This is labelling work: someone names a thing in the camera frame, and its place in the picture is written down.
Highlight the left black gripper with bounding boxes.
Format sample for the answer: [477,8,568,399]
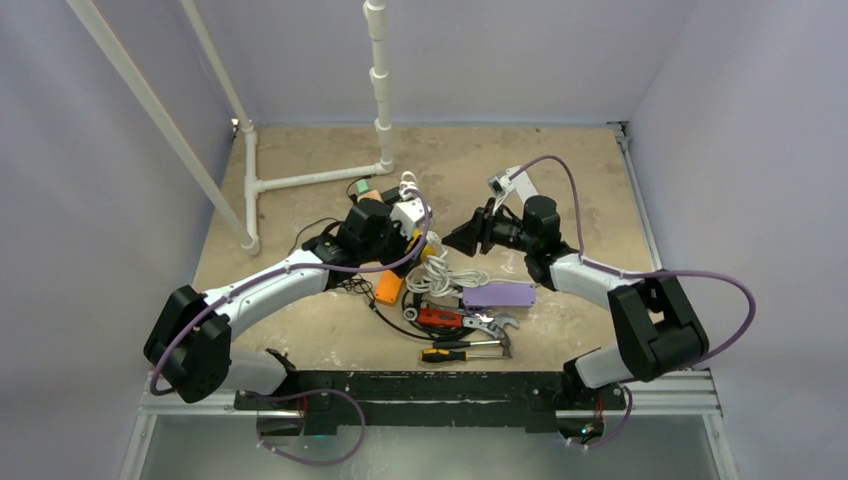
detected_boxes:
[359,207,425,277]

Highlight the white cord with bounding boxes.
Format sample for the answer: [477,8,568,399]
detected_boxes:
[405,248,492,299]

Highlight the orange power strip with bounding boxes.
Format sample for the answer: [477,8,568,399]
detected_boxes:
[374,270,405,306]

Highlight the purple power strip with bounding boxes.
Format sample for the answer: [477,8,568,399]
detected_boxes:
[461,282,537,309]

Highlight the white power strip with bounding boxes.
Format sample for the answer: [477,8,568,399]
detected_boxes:
[505,166,538,202]

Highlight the yellow cube socket adapter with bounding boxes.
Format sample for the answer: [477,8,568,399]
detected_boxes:
[406,229,442,262]

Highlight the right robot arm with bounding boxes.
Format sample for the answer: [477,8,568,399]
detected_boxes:
[443,195,709,407]

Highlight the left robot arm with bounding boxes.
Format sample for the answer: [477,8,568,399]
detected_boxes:
[143,190,431,409]

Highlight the wooden cube adapter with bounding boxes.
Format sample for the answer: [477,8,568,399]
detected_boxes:
[360,190,383,202]

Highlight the black power adapter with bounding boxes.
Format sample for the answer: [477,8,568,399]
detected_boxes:
[380,187,402,205]

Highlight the red adjustable wrench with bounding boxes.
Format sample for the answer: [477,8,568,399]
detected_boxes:
[403,307,519,337]

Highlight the small claw hammer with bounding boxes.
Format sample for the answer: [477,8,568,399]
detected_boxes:
[432,331,512,358]

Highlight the yellow black screwdriver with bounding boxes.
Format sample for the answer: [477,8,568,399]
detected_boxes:
[419,348,506,364]

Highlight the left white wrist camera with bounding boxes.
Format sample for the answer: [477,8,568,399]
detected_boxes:
[390,198,431,239]

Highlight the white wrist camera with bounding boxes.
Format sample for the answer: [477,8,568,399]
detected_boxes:
[487,172,515,213]
[390,198,431,239]

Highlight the thin black wire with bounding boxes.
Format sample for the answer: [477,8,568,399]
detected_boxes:
[291,217,376,299]

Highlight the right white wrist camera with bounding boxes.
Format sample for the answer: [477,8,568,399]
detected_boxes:
[487,172,515,213]

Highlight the black coiled cable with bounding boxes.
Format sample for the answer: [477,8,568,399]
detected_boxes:
[370,291,489,342]

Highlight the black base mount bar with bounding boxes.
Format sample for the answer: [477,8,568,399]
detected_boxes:
[234,370,628,438]

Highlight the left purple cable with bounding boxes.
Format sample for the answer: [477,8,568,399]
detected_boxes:
[148,188,433,397]

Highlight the purple cable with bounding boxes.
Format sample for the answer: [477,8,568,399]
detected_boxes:
[506,154,758,369]
[148,188,433,397]

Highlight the aluminium rail frame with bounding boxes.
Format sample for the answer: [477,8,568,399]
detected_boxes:
[137,121,725,419]

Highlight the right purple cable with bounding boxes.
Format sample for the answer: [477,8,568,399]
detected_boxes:
[506,154,758,369]

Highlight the white PVC pipe frame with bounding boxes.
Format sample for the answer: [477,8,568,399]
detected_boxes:
[67,1,395,255]

